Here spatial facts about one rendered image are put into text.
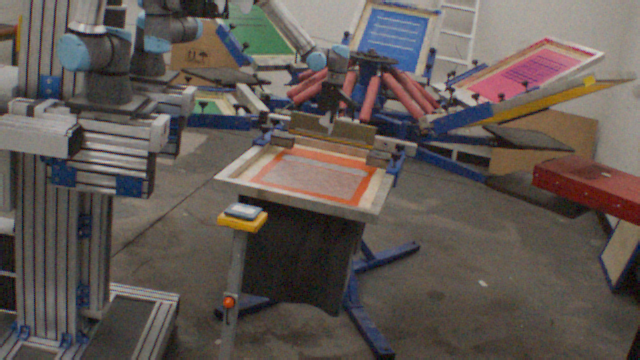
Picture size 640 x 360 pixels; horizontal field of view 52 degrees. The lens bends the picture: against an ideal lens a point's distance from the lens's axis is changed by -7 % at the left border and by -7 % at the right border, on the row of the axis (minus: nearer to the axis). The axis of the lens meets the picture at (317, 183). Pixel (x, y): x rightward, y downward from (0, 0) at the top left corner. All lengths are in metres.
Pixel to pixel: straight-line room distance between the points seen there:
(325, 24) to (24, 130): 5.18
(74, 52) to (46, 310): 1.14
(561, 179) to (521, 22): 4.12
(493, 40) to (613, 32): 1.20
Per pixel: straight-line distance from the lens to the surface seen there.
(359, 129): 2.86
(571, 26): 7.00
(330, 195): 2.55
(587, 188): 2.92
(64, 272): 2.71
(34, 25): 2.48
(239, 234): 2.27
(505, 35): 6.95
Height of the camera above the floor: 1.80
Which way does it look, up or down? 19 degrees down
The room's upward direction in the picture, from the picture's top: 9 degrees clockwise
